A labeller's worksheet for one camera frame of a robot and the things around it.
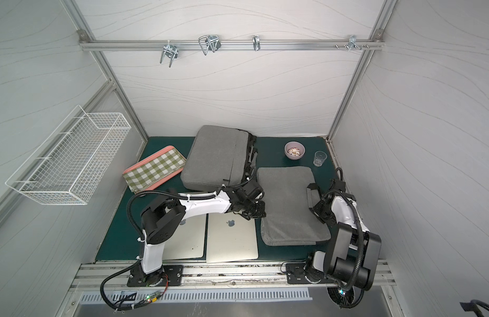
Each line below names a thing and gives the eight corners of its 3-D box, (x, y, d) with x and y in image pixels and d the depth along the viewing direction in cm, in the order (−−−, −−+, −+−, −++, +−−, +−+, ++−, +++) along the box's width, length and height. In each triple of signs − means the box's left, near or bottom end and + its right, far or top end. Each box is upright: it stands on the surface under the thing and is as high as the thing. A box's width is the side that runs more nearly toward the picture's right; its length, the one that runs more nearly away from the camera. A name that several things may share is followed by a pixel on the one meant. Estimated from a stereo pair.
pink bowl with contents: (284, 160, 111) (286, 154, 107) (282, 146, 117) (284, 140, 114) (305, 160, 111) (307, 154, 107) (302, 146, 117) (303, 141, 114)
